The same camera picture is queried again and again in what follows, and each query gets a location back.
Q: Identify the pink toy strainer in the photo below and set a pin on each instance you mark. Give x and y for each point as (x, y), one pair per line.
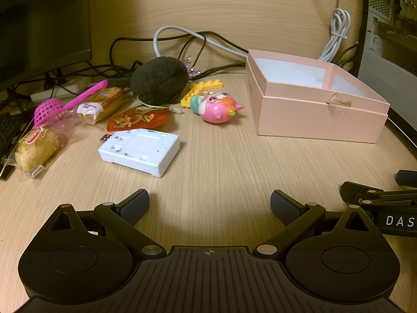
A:
(47, 111)

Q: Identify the black computer monitor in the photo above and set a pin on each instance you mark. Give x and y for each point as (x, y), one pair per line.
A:
(42, 22)

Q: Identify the round bread packet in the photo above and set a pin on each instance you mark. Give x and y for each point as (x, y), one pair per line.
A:
(35, 151)

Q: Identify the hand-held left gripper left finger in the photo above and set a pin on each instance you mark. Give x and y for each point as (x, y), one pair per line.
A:
(135, 202)

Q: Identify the white power strip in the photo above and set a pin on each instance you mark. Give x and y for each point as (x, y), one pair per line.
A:
(65, 88)

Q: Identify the white plastic adapter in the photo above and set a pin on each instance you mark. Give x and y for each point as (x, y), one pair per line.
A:
(140, 150)

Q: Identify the yellow building brick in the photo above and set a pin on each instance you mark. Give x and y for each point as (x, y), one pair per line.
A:
(203, 86)

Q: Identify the computer case with glass panel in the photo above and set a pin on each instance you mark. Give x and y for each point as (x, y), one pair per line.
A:
(391, 22)

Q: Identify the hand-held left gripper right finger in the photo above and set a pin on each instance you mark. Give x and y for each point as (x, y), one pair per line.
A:
(286, 203)

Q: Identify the purple crystal flower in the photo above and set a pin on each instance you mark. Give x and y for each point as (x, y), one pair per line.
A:
(190, 67)

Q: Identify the pink cardboard box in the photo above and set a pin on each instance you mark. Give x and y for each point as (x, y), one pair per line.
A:
(309, 117)

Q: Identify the black plush toy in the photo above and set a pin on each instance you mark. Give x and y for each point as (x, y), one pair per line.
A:
(156, 80)

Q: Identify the pink bird toy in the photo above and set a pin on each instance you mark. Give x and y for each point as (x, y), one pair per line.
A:
(218, 109)

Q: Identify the rectangular bread packet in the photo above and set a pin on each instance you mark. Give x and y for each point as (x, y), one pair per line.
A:
(97, 104)

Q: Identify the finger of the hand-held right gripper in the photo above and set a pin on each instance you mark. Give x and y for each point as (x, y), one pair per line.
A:
(405, 177)
(353, 189)

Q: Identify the red snack packet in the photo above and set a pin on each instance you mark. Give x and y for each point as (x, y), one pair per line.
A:
(136, 119)

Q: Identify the black keyboard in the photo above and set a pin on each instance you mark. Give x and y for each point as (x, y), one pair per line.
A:
(8, 133)

